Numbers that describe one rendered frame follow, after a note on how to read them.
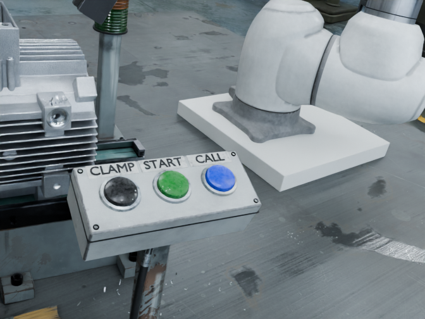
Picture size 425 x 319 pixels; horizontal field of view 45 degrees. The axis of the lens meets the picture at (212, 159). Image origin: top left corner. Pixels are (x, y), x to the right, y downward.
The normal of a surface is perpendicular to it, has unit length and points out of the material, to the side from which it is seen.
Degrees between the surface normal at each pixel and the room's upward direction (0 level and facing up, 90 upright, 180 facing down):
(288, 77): 89
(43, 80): 32
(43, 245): 90
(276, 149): 1
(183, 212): 21
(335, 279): 0
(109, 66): 90
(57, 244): 90
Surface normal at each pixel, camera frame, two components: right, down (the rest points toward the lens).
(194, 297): 0.17, -0.85
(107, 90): 0.44, 0.51
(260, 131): 0.13, -0.71
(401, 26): 0.18, -0.29
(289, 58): -0.26, 0.29
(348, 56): -0.57, -0.04
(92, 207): 0.32, -0.61
